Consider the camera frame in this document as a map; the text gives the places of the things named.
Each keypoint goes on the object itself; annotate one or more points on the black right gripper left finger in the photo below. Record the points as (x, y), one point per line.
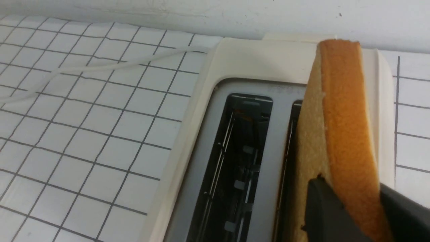
(326, 218)

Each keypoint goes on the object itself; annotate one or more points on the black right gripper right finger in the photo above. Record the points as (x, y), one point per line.
(408, 220)

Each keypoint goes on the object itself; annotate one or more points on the cream white toaster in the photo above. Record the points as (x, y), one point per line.
(230, 174)

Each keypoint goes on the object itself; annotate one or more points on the white checkered tablecloth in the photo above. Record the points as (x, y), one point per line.
(90, 113)

